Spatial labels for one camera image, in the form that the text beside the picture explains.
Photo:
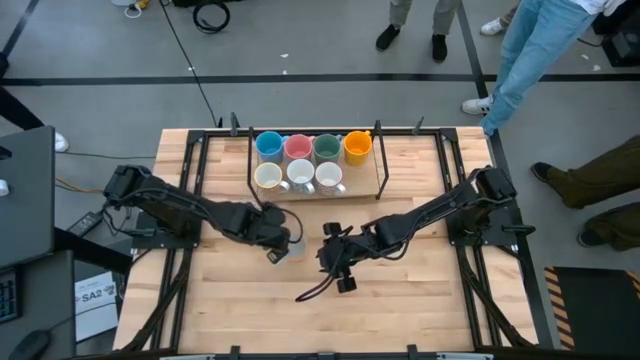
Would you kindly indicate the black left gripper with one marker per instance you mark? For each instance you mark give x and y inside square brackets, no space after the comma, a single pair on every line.
[270,230]

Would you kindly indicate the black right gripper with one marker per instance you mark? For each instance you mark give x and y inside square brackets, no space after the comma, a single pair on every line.
[340,250]

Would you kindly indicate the pale patterned mug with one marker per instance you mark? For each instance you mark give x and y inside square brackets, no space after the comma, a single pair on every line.
[297,249]

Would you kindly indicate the orange leaf patterned mug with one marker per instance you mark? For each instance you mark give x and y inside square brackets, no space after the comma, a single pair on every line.
[268,176]

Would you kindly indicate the blue floral patterned mug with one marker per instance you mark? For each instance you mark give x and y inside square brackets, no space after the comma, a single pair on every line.
[300,173]

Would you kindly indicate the grey diamond patterned mug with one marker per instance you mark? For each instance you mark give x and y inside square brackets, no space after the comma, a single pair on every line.
[328,176]

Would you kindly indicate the plain blue mug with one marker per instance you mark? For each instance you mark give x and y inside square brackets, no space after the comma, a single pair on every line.
[270,146]

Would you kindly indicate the plain pink mug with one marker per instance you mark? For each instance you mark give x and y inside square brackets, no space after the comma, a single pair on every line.
[298,148]

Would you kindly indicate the plain green mug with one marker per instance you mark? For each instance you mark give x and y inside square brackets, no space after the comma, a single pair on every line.
[327,148]

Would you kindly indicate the plain orange mug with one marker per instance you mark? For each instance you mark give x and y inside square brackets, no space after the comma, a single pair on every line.
[357,147]

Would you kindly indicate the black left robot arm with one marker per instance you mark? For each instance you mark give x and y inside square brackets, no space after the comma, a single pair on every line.
[175,205]

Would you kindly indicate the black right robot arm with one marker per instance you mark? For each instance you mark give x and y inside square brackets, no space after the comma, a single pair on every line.
[440,205]

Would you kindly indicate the black metal wooden shelf rack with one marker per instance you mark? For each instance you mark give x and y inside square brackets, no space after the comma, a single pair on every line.
[362,182]

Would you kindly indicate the black power adapter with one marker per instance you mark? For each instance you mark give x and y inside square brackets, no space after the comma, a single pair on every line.
[82,225]

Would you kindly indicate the white SA2 labelled box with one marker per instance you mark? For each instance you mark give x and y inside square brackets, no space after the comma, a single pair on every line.
[95,310]

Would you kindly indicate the dark grey side desk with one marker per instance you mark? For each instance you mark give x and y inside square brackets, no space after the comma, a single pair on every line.
[45,300]

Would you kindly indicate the black floor box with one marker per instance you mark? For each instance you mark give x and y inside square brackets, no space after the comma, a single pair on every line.
[185,2]

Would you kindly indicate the dark grey side cabinet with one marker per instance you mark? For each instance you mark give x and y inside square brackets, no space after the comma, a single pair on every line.
[25,200]

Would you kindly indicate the black yellow striped mat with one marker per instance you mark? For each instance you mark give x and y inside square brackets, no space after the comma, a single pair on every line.
[590,310]

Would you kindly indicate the yellow plug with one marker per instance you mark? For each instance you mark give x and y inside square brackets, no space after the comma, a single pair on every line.
[143,4]

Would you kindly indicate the person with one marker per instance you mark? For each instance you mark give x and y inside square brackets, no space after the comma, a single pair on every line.
[540,45]
[495,27]
[445,12]
[600,175]

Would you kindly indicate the black computer mouse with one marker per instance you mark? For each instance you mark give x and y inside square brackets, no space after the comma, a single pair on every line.
[30,346]

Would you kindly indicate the black keyboard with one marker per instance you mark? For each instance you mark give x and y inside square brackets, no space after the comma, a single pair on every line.
[7,297]

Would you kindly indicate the white round knob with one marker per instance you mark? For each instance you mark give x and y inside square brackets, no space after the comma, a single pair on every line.
[3,187]

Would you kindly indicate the white floor object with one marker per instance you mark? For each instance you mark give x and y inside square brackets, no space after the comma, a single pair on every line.
[120,2]

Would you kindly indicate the black equipment case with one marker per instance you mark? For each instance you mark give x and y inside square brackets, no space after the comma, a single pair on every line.
[622,50]

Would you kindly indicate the black upright frame post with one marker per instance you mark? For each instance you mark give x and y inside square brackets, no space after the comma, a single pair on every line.
[234,125]
[419,126]

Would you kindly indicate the black aluminium table frame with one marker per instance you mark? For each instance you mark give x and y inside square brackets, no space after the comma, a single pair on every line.
[210,133]

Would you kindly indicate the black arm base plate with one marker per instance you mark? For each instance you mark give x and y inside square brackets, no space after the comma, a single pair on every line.
[480,239]
[150,242]

